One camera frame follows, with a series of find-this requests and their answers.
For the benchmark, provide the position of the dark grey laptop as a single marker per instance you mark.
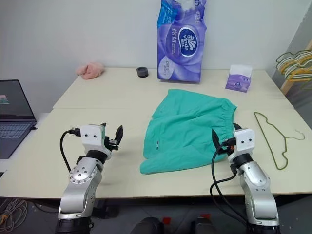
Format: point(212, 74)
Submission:
point(14, 109)

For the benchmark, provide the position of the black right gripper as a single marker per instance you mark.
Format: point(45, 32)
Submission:
point(225, 149)

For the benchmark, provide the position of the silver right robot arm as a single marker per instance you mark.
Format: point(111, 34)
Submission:
point(256, 180)

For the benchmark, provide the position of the pink fluffy cloth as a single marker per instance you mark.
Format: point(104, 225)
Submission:
point(90, 70)

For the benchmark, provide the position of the dark rounded shape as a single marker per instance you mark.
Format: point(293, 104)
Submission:
point(151, 225)
point(206, 225)

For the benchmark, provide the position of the black round holder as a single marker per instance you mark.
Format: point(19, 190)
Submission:
point(142, 72)

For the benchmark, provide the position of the green shorts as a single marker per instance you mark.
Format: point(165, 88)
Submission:
point(185, 129)

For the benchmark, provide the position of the purple tissue multipack bag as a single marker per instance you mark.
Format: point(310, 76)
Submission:
point(180, 48)

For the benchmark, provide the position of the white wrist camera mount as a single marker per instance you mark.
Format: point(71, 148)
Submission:
point(243, 141)
point(91, 136)

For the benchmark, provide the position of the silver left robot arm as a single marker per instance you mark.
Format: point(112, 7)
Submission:
point(80, 175)

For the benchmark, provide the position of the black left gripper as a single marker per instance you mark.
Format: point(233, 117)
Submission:
point(112, 144)

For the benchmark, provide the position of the hangers on rack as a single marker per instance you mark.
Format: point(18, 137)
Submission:
point(290, 57)

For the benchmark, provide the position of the small purple tissue pack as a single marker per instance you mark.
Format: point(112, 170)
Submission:
point(237, 82)

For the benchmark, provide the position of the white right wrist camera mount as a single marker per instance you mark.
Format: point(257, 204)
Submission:
point(243, 141)

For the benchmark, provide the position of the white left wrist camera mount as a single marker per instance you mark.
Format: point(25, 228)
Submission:
point(91, 136)

